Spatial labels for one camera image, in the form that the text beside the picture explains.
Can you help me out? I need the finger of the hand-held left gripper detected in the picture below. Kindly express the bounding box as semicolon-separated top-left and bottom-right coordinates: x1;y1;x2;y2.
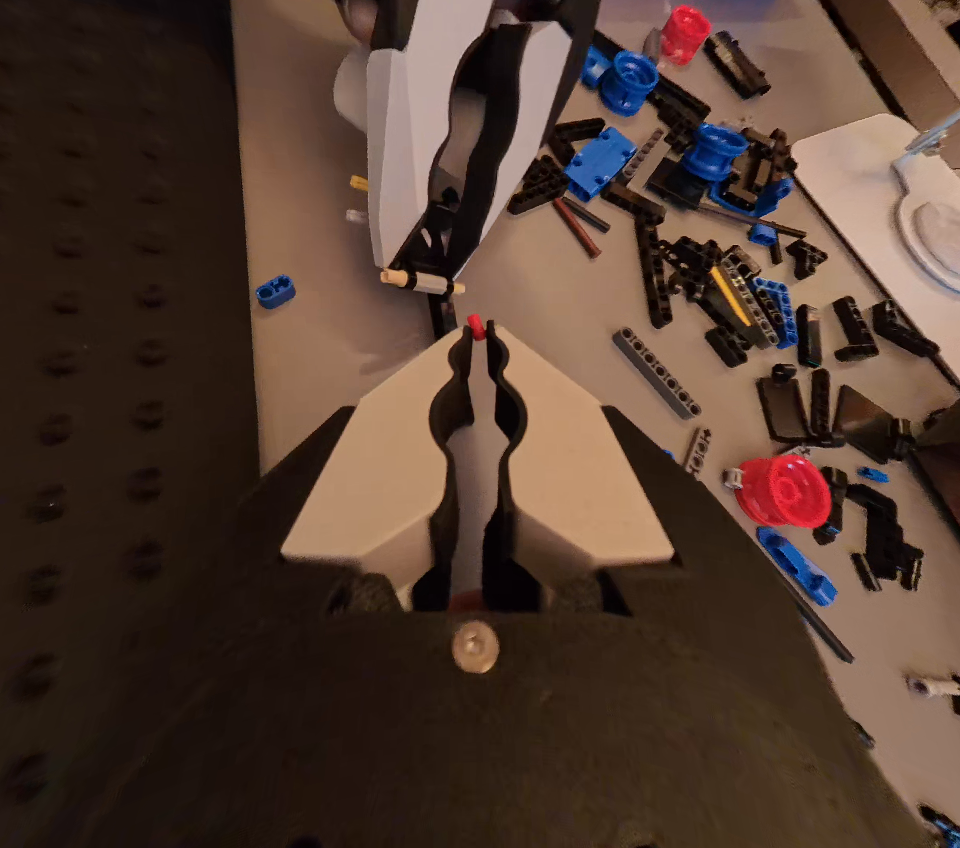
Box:
442;19;576;287
365;0;498;270

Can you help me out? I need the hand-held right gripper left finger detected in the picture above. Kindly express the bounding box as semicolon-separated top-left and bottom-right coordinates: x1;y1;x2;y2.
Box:
281;326;475;611

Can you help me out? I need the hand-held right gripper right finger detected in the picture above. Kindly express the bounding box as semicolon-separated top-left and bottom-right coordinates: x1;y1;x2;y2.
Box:
486;321;676;598

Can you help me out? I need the black beam assembly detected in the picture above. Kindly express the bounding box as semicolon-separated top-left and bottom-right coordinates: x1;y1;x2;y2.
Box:
346;175;468;341

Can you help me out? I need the blue wheel rim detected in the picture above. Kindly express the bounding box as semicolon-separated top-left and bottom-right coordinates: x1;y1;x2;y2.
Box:
684;122;751;183
600;50;661;116

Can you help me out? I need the dark grey thin liftarm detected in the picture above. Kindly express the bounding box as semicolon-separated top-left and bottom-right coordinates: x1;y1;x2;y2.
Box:
682;426;714;479

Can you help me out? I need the red wheel rim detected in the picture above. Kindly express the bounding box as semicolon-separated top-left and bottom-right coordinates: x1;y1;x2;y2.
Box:
660;5;712;67
723;454;834;530

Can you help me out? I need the long grey beam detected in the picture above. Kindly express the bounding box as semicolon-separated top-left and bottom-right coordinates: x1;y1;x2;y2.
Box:
612;328;703;420

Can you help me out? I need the short black axle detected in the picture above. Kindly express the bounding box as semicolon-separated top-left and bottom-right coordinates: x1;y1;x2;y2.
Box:
564;194;612;234

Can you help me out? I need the brown axle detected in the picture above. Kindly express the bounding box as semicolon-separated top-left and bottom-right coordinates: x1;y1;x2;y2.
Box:
553;197;603;260

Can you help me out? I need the black curved panel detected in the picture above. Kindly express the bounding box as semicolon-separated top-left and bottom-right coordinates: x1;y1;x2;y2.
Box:
756;362;813;446

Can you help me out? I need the pile of black beams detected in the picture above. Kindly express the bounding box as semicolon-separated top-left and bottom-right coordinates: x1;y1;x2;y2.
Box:
508;30;942;369

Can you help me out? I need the yellow axle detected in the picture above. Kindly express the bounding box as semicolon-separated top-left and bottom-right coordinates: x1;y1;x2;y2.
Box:
708;265;753;328

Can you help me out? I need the dark grey beam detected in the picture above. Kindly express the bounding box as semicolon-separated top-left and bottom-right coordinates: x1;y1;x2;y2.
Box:
721;254;781;348

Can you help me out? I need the blue angled panel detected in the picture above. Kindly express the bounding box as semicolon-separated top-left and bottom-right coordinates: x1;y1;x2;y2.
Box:
711;176;796;221

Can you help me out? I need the long black axle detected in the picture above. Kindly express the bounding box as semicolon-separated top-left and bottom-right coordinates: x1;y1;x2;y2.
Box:
780;578;856;665

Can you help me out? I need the thin black axle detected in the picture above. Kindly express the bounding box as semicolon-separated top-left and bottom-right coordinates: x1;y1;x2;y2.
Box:
693;201;809;240

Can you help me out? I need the black flat panel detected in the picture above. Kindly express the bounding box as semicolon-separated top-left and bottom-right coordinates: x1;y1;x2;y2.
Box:
832;383;915;465

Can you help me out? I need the black perforated panel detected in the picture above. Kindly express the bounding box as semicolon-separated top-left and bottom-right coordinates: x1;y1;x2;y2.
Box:
0;0;260;848

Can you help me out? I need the black bent beam cluster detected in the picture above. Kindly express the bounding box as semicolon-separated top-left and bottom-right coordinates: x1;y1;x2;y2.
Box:
813;465;925;593

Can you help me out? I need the white booklet stand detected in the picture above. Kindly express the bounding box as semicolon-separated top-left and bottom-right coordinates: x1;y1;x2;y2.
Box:
791;113;960;369

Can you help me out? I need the black frame subassembly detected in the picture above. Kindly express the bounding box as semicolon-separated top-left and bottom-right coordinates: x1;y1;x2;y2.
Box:
723;128;798;213

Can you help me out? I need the blue frame beam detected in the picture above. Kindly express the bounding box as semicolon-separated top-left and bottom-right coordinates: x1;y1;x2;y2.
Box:
750;276;798;349

